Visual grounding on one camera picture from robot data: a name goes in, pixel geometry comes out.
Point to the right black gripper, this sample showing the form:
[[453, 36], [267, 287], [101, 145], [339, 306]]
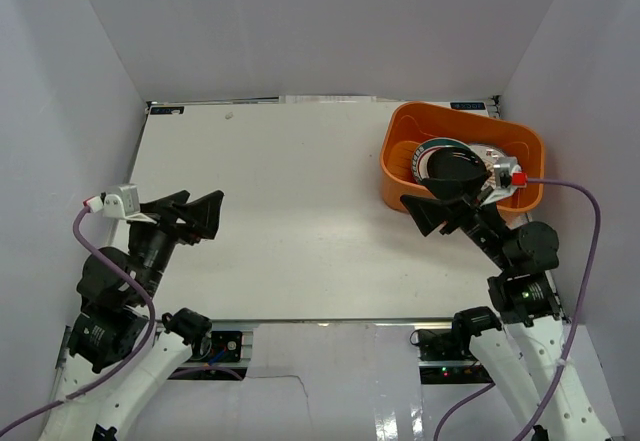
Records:
[[453, 198]]

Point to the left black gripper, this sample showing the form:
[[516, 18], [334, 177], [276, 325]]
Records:
[[163, 219]]

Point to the black plate with gold mark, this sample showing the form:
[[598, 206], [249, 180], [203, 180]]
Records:
[[455, 163]]

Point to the green red rimmed white plate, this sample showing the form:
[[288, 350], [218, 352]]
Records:
[[425, 150]]

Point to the orange sunburst pattern plate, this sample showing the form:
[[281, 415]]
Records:
[[488, 154]]

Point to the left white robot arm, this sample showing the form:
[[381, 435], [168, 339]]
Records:
[[120, 350]]

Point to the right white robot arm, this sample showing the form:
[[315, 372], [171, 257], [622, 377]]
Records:
[[521, 339]]

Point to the orange plastic bin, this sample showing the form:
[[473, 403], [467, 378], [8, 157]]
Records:
[[414, 123]]

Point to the right blue label sticker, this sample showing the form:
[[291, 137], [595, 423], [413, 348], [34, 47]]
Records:
[[469, 106]]

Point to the left black label sticker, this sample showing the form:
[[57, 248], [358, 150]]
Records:
[[166, 110]]

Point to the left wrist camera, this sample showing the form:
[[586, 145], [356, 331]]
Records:
[[121, 202]]

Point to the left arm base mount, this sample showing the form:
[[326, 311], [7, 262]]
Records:
[[220, 347]]

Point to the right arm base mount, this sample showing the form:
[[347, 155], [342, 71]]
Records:
[[442, 361]]

